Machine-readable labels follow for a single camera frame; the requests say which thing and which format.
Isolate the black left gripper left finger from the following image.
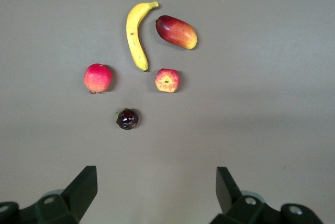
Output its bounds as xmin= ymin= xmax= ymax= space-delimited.
xmin=0 ymin=165 xmax=98 ymax=224

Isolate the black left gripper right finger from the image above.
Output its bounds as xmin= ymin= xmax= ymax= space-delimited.
xmin=210 ymin=166 xmax=325 ymax=224

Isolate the small red yellow apple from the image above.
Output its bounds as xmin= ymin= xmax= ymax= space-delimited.
xmin=154 ymin=68 xmax=181 ymax=93

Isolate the yellow banana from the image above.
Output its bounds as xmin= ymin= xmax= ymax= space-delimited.
xmin=126 ymin=1 xmax=160 ymax=72

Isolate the dark purple mangosteen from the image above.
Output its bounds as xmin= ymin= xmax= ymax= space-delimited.
xmin=116 ymin=108 xmax=139 ymax=130

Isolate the round red pomegranate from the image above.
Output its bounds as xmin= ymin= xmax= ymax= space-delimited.
xmin=83 ymin=63 xmax=113 ymax=95

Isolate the red yellow mango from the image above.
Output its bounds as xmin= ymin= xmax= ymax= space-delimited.
xmin=155 ymin=15 xmax=198 ymax=50

